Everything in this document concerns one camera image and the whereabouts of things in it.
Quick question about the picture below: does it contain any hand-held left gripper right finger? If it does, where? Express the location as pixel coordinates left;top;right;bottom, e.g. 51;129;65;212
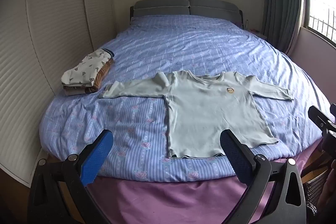
220;130;307;224

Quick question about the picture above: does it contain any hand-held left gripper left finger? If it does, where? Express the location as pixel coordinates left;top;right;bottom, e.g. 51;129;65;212
28;130;114;224

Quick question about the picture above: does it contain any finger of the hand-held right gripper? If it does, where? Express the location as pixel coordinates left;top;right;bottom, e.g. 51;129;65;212
308;105;336;133

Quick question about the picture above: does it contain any light green long-sleeve shirt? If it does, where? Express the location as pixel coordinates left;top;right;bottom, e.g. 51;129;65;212
98;70;294;160

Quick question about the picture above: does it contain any dark wicker basket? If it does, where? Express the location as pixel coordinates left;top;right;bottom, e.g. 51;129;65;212
301;168;330;210

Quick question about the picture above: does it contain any beige folded garment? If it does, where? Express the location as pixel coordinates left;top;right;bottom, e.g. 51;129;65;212
63;84;95;96

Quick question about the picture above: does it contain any purple bed skirt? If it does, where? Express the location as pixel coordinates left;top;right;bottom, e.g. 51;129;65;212
46;145;323;224

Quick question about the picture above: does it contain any white printed folded garment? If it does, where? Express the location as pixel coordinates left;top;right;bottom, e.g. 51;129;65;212
61;48;115;88

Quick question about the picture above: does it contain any window with grille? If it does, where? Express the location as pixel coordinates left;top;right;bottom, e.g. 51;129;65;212
301;0;336;46

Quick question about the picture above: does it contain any grey-green curtain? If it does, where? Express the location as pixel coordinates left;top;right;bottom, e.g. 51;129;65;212
261;0;306;52

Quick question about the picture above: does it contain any blue floral striped bed sheet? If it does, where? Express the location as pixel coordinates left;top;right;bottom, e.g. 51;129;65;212
39;15;332;183

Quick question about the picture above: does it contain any white slatted wardrobe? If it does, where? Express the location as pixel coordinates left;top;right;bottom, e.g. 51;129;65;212
0;0;117;185

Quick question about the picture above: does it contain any grey headboard cushion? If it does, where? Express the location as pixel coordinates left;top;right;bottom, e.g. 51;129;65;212
188;0;240;20
133;0;191;18

